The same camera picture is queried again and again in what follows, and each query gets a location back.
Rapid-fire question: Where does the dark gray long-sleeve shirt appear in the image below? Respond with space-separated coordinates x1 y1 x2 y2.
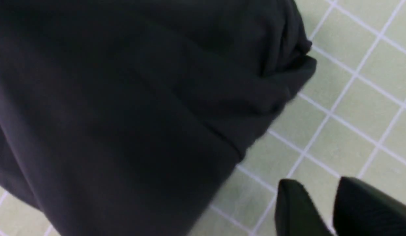
0 0 317 236

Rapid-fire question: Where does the light green checkered tablecloth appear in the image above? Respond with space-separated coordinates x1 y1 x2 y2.
0 0 406 236

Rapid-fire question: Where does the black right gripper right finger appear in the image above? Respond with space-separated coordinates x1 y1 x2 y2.
333 177 406 236

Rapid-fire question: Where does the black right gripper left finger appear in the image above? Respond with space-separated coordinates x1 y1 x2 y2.
274 178 333 236

